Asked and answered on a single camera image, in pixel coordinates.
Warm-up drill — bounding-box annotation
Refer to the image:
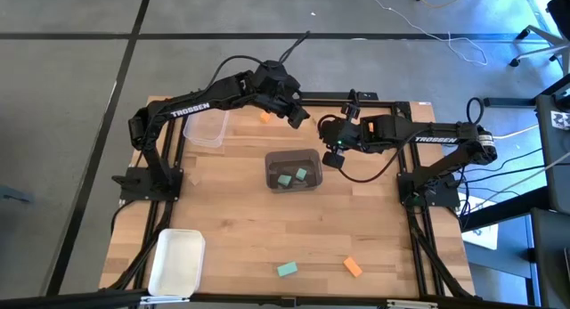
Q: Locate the printed marker paper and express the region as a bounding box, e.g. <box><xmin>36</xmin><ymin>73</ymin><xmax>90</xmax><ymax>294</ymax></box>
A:
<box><xmin>550</xmin><ymin>110</ymin><xmax>570</xmax><ymax>131</ymax></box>

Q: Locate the clear plastic container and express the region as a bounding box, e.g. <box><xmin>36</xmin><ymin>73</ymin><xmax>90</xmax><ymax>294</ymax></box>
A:
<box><xmin>182</xmin><ymin>109</ymin><xmax>231</xmax><ymax>149</ymax></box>

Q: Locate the thin white floor cable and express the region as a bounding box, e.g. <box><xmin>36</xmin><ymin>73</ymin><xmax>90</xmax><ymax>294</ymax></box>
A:
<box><xmin>367</xmin><ymin>0</ymin><xmax>489</xmax><ymax>68</ymax></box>

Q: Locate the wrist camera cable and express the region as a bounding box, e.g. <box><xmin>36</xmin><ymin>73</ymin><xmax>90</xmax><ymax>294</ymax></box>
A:
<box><xmin>204</xmin><ymin>54</ymin><xmax>271</xmax><ymax>92</ymax></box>
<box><xmin>340</xmin><ymin>130</ymin><xmax>418</xmax><ymax>184</ymax></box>

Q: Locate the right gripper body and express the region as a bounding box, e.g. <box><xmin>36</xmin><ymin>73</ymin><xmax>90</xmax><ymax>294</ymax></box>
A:
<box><xmin>334</xmin><ymin>118</ymin><xmax>365</xmax><ymax>154</ymax></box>

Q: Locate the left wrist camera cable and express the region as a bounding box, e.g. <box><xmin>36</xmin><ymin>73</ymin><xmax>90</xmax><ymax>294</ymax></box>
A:
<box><xmin>204</xmin><ymin>54</ymin><xmax>271</xmax><ymax>92</ymax></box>

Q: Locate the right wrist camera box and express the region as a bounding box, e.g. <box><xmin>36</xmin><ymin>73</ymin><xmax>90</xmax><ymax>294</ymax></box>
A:
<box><xmin>317</xmin><ymin>114</ymin><xmax>340</xmax><ymax>145</ymax></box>

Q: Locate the black desk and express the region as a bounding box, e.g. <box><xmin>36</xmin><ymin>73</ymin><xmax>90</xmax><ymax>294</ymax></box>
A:
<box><xmin>533</xmin><ymin>75</ymin><xmax>570</xmax><ymax>215</ymax></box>

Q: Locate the white plastic container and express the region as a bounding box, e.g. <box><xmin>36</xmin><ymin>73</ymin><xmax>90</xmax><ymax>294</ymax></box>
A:
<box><xmin>147</xmin><ymin>227</ymin><xmax>207</xmax><ymax>298</ymax></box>

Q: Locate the white power cable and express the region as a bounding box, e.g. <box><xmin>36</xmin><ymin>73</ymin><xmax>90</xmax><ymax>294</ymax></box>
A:
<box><xmin>487</xmin><ymin>124</ymin><xmax>540</xmax><ymax>141</ymax></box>

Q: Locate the black floor cable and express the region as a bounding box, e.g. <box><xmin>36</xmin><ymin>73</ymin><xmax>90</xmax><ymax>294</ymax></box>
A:
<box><xmin>458</xmin><ymin>147</ymin><xmax>544</xmax><ymax>185</ymax></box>

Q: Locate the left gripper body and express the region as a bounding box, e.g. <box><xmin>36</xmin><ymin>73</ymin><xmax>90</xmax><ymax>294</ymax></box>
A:
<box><xmin>259</xmin><ymin>78</ymin><xmax>291</xmax><ymax>112</ymax></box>

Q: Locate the black rig beam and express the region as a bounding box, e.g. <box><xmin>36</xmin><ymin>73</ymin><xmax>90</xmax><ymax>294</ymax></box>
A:
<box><xmin>0</xmin><ymin>289</ymin><xmax>570</xmax><ymax>309</ymax></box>

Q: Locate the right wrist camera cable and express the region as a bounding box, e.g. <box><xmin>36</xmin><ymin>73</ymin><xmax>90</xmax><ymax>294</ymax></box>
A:
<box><xmin>340</xmin><ymin>130</ymin><xmax>418</xmax><ymax>184</ymax></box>

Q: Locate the office chair base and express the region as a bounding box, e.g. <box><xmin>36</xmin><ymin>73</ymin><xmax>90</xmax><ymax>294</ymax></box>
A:
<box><xmin>509</xmin><ymin>26</ymin><xmax>570</xmax><ymax>74</ymax></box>

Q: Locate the smoky grey plastic container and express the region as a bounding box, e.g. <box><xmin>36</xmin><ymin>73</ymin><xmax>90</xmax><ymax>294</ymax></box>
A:
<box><xmin>264</xmin><ymin>148</ymin><xmax>324</xmax><ymax>194</ymax></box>

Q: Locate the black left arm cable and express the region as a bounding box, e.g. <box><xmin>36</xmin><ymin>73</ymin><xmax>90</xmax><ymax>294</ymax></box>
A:
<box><xmin>278</xmin><ymin>30</ymin><xmax>312</xmax><ymax>65</ymax></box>

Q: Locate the grey floor cable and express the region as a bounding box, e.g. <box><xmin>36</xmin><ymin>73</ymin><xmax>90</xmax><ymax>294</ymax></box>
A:
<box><xmin>467</xmin><ymin>150</ymin><xmax>570</xmax><ymax>212</ymax></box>

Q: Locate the black aluminium table frame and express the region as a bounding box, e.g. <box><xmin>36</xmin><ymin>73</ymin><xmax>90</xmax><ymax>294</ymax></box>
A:
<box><xmin>100</xmin><ymin>91</ymin><xmax>476</xmax><ymax>301</ymax></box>

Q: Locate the black mount bar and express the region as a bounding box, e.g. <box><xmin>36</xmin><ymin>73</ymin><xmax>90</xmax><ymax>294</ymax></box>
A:
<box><xmin>297</xmin><ymin>89</ymin><xmax>379</xmax><ymax>102</ymax></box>

